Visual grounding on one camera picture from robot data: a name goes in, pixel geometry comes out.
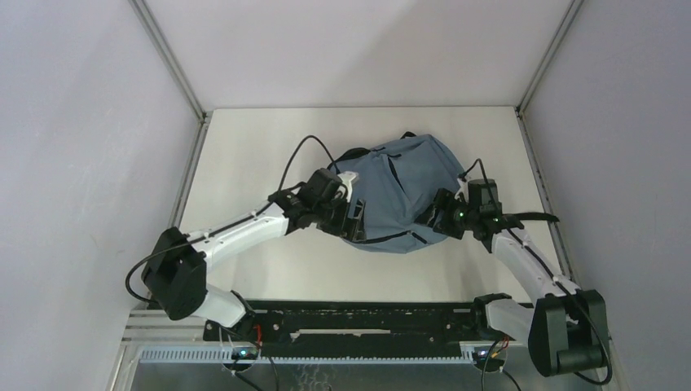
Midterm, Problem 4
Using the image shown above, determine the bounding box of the left aluminium frame post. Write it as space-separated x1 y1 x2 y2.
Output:
129 0 207 122

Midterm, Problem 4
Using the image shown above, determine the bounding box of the right aluminium frame post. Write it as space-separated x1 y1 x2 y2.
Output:
516 0 586 116

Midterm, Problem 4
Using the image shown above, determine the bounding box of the blue student backpack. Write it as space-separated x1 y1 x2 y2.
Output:
335 132 465 254

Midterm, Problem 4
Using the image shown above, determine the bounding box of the aluminium frame post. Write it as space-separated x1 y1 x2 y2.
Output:
129 0 207 122
516 0 586 116

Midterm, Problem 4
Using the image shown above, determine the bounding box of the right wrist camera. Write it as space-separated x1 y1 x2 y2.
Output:
463 178 501 209

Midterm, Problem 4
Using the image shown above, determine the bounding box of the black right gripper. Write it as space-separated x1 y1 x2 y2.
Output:
413 187 478 239

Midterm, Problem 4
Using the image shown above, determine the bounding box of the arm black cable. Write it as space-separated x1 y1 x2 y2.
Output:
125 134 338 303
459 157 614 386

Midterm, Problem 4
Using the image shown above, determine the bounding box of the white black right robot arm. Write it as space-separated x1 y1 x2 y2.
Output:
416 179 613 377

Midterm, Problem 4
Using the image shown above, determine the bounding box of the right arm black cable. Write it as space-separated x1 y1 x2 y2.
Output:
459 157 614 386

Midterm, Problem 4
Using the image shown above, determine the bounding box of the white slotted cable duct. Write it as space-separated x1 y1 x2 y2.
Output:
139 345 474 365

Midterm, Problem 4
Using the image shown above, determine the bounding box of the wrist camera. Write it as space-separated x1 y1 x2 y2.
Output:
463 178 501 209
337 171 359 202

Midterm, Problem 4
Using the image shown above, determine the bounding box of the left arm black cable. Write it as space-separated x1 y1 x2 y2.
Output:
125 134 338 303

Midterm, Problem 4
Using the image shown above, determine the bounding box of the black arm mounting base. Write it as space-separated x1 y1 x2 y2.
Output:
203 300 505 358

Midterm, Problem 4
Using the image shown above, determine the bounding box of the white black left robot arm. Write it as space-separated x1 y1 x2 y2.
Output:
141 168 366 340

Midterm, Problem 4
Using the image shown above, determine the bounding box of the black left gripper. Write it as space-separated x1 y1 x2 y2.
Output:
312 192 365 240

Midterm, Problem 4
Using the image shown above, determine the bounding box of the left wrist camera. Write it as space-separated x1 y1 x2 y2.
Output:
337 171 359 202

